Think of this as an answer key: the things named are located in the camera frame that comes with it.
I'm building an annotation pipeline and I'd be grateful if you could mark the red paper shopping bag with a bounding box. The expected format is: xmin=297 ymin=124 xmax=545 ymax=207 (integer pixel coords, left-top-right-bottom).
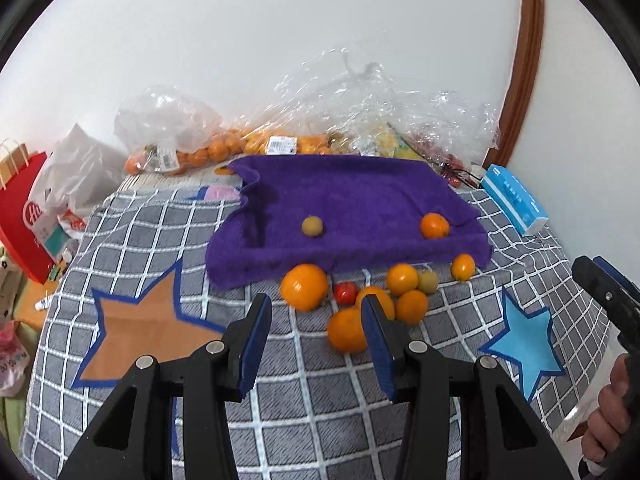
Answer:
xmin=1 ymin=140 xmax=53 ymax=284

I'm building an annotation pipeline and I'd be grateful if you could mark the large orange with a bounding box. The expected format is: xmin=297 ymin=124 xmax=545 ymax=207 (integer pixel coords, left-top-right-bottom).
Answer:
xmin=280 ymin=263 xmax=329 ymax=312

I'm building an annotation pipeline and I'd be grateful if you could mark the pink white plush bag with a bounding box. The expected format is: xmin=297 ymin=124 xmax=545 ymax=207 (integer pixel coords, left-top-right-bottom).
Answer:
xmin=0 ymin=321 xmax=30 ymax=398

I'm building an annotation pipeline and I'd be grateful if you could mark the yellow-green small fruit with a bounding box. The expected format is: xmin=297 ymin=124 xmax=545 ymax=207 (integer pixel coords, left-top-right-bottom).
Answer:
xmin=300 ymin=216 xmax=324 ymax=237

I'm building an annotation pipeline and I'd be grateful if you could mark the purple towel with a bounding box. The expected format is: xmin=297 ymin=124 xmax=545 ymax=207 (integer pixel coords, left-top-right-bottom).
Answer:
xmin=205 ymin=155 xmax=492 ymax=289

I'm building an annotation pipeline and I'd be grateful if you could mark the black cable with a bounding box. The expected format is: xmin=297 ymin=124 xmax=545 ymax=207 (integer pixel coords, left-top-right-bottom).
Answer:
xmin=424 ymin=152 xmax=486 ymax=190

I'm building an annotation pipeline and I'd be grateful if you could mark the oval orange mandarin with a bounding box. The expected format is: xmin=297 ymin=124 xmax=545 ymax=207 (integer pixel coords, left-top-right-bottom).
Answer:
xmin=355 ymin=286 xmax=396 ymax=321

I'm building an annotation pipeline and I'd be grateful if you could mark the pale green small fruit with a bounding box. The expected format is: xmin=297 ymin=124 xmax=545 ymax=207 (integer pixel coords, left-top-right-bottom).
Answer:
xmin=416 ymin=270 xmax=439 ymax=295

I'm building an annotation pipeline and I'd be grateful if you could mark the orange front large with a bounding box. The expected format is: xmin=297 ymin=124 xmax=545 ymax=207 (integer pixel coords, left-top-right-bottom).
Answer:
xmin=326 ymin=307 xmax=368 ymax=353

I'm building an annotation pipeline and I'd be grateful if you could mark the small orange mandarin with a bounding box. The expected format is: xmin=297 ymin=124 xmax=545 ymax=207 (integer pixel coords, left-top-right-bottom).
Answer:
xmin=395 ymin=289 xmax=428 ymax=326

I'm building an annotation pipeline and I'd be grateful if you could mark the blue tissue pack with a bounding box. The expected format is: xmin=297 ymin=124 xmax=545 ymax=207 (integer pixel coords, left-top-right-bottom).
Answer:
xmin=480 ymin=165 xmax=549 ymax=236

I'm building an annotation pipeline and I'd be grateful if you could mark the bag of mandarins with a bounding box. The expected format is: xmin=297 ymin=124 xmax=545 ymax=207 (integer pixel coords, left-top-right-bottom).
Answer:
xmin=114 ymin=86 xmax=245 ymax=176

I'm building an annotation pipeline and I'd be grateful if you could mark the person's right hand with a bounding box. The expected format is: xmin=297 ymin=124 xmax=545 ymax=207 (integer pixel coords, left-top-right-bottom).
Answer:
xmin=582 ymin=353 xmax=631 ymax=463

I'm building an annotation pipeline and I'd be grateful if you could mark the brown wooden door frame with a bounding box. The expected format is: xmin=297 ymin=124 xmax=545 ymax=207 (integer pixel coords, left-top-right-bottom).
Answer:
xmin=488 ymin=0 xmax=544 ymax=166

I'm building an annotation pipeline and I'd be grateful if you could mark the small orange kumquat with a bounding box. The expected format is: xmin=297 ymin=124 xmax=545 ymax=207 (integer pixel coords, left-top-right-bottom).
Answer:
xmin=450 ymin=254 xmax=476 ymax=282

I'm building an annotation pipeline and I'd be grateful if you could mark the small red apple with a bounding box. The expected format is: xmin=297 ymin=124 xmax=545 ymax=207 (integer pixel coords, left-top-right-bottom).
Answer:
xmin=333 ymin=281 xmax=359 ymax=307

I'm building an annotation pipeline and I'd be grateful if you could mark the white plastic bag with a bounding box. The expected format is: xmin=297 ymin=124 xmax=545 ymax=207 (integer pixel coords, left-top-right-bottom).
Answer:
xmin=29 ymin=125 xmax=126 ymax=240

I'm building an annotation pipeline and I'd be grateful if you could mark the large clear plastic bag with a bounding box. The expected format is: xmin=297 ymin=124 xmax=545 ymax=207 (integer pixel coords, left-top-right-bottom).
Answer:
xmin=232 ymin=49 xmax=499 ymax=171

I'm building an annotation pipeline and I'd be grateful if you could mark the round orange mandarin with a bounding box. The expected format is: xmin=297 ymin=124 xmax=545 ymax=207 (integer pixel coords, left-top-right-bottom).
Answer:
xmin=385 ymin=263 xmax=420 ymax=297

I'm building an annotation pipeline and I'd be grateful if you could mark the grey checkered star blanket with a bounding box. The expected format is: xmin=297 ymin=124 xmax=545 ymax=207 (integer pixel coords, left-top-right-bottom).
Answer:
xmin=18 ymin=190 xmax=608 ymax=479

